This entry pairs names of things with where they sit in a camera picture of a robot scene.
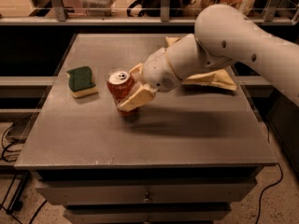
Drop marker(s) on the metal railing frame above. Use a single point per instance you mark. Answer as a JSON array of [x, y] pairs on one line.
[[71, 12]]

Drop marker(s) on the red coke can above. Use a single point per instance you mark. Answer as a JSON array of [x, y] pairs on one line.
[[119, 83]]

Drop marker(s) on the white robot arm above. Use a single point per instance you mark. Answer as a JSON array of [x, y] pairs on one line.
[[222, 36]]

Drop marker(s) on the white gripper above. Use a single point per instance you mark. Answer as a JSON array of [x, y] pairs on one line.
[[158, 69]]

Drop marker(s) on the grey cabinet with drawers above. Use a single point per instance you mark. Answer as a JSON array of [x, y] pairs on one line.
[[195, 149]]

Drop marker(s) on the black bag behind glass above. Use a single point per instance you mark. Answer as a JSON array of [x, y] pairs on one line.
[[153, 8]]

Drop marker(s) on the sea salt chip bag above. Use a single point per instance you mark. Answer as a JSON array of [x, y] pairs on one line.
[[219, 79]]

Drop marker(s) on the top drawer knob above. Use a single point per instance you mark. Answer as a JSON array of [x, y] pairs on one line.
[[147, 198]]

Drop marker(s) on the clear plastic container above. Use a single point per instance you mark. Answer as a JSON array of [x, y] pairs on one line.
[[98, 7]]

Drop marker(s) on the green yellow sponge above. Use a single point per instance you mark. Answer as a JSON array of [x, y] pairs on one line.
[[81, 81]]

